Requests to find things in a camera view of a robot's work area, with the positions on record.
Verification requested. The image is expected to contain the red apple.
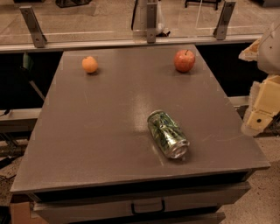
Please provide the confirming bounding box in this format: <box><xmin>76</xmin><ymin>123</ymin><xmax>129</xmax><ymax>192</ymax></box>
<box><xmin>173</xmin><ymin>50</ymin><xmax>195</xmax><ymax>73</ymax></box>

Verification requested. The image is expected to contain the right metal bracket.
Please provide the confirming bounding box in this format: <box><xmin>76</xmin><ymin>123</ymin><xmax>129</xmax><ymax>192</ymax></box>
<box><xmin>213</xmin><ymin>1</ymin><xmax>235</xmax><ymax>40</ymax></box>

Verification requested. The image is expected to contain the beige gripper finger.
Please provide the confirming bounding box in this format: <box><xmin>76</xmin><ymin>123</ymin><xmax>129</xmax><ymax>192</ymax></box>
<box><xmin>238</xmin><ymin>39</ymin><xmax>260</xmax><ymax>61</ymax></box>
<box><xmin>241</xmin><ymin>75</ymin><xmax>280</xmax><ymax>137</ymax></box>

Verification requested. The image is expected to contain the metal bracket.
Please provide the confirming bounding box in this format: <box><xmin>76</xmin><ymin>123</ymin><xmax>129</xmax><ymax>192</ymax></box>
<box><xmin>213</xmin><ymin>1</ymin><xmax>235</xmax><ymax>40</ymax></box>
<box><xmin>146</xmin><ymin>0</ymin><xmax>157</xmax><ymax>44</ymax></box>
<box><xmin>19</xmin><ymin>6</ymin><xmax>47</xmax><ymax>48</ymax></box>

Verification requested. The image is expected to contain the cardboard box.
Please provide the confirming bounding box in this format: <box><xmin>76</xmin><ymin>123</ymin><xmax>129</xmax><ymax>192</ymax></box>
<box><xmin>10</xmin><ymin>195</ymin><xmax>49</xmax><ymax>224</ymax></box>

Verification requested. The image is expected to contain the middle metal bracket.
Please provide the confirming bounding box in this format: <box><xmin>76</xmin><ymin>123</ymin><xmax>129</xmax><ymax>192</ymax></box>
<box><xmin>146</xmin><ymin>0</ymin><xmax>157</xmax><ymax>44</ymax></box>

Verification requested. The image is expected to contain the left metal bracket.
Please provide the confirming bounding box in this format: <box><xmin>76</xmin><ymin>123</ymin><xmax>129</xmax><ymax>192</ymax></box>
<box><xmin>19</xmin><ymin>6</ymin><xmax>47</xmax><ymax>48</ymax></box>

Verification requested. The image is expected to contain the grey cabinet drawer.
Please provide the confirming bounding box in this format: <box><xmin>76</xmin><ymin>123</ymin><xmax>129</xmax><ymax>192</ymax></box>
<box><xmin>33</xmin><ymin>181</ymin><xmax>250</xmax><ymax>224</ymax></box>

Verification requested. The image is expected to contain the metal rail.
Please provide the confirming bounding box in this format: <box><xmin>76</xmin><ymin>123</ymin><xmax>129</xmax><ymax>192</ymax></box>
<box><xmin>0</xmin><ymin>34</ymin><xmax>262</xmax><ymax>53</ymax></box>

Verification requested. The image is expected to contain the orange fruit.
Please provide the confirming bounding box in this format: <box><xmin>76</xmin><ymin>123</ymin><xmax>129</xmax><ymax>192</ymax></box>
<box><xmin>81</xmin><ymin>56</ymin><xmax>98</xmax><ymax>74</ymax></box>

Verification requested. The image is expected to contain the green soda can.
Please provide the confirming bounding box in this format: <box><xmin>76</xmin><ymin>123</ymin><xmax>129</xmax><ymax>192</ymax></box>
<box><xmin>147</xmin><ymin>110</ymin><xmax>190</xmax><ymax>159</ymax></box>

